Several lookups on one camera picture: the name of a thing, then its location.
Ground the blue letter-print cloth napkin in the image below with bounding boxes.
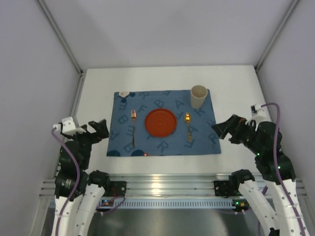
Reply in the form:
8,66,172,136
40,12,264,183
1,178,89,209
107,90,221,156

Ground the copper-coloured fork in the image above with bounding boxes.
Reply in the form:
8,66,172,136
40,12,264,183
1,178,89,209
131,110,137,147

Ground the gold ornate spoon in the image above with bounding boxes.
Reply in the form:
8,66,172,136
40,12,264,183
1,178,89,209
185,113,192,142

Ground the beige paper cup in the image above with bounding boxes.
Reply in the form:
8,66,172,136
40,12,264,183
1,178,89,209
190,85,208,109

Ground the red round plastic plate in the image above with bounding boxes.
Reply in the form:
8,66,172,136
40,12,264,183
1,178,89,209
144,108,177,138

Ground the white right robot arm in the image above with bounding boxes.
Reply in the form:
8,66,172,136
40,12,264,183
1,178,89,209
212,115,310,236

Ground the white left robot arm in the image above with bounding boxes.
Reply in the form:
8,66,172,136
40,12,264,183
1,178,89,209
51,117,110,236

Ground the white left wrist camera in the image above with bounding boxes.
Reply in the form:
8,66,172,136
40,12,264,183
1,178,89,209
53,117,86,136

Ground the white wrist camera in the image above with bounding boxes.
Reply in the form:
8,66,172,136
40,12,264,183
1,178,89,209
53,117,86,136
246,104,267,127

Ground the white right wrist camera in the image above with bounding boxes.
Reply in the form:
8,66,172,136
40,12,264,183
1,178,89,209
246,104,267,127

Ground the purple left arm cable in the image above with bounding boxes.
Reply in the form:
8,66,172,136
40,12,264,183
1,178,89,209
50,126,126,236

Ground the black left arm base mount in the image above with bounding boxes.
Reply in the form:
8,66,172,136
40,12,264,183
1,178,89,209
103,181,126,197

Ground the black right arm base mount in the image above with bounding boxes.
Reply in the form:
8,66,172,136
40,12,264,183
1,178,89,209
213,180,241,198

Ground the perforated white cable duct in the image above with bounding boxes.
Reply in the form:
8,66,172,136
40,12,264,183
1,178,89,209
98,199,250,210

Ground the right aluminium corner post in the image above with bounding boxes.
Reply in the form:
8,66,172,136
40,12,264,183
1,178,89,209
254,0,302,72

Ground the aluminium corner post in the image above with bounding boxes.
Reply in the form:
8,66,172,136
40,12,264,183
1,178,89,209
254,0,302,72
35,0,83,75

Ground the aluminium front rail frame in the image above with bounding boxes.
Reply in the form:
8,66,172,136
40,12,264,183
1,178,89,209
39,173,308,199

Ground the left aluminium corner post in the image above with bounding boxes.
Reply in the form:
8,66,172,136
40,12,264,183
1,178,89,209
35,0,83,75

